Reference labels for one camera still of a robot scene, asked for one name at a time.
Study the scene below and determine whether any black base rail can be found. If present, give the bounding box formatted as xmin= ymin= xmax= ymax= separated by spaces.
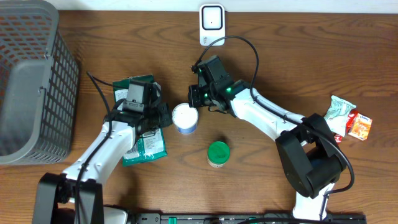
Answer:
xmin=133 ymin=212 xmax=368 ymax=224

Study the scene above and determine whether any green white instruction package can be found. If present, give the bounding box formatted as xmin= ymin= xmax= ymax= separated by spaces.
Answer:
xmin=113 ymin=75 xmax=167 ymax=166

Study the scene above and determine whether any black cable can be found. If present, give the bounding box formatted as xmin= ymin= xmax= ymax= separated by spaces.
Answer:
xmin=191 ymin=35 xmax=356 ymax=220
xmin=74 ymin=71 xmax=116 ymax=224

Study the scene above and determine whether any white barcode scanner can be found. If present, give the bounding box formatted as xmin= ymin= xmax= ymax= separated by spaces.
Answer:
xmin=199 ymin=4 xmax=226 ymax=46

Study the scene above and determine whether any right black cable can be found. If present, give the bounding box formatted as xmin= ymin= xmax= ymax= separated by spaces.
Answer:
xmin=191 ymin=35 xmax=356 ymax=220

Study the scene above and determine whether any white plastic bottle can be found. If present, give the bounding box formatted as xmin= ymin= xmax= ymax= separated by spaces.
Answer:
xmin=172 ymin=103 xmax=198 ymax=134

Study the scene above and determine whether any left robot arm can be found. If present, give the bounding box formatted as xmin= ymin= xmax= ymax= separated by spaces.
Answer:
xmin=32 ymin=103 xmax=172 ymax=223

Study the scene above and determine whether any red Nescafe stick sachet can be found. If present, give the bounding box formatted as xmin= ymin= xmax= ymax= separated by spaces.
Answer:
xmin=331 ymin=109 xmax=359 ymax=144

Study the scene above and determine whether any green lid small jar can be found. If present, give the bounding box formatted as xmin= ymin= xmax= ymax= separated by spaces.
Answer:
xmin=207 ymin=141 xmax=231 ymax=168

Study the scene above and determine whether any orange white small packet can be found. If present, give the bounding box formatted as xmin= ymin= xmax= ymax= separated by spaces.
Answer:
xmin=348 ymin=113 xmax=373 ymax=141

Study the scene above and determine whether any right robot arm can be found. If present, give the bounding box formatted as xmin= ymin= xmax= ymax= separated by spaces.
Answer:
xmin=188 ymin=80 xmax=352 ymax=221

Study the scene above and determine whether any grey plastic mesh basket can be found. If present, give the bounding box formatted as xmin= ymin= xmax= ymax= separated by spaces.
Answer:
xmin=1 ymin=1 xmax=80 ymax=165

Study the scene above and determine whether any left black cable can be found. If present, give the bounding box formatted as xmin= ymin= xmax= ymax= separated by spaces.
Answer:
xmin=74 ymin=71 xmax=116 ymax=224

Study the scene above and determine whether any teal wet wipes pack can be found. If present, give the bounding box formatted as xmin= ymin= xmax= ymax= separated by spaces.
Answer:
xmin=324 ymin=95 xmax=356 ymax=137

